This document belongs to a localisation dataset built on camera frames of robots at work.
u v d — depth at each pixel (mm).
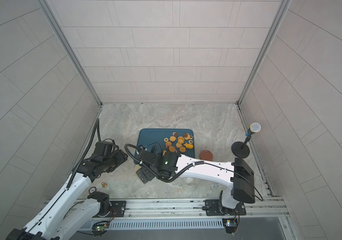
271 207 726
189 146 916
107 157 601
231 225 681
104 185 770
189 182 782
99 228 642
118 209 707
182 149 905
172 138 962
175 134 982
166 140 945
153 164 505
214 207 711
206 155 882
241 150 907
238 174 400
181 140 937
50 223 395
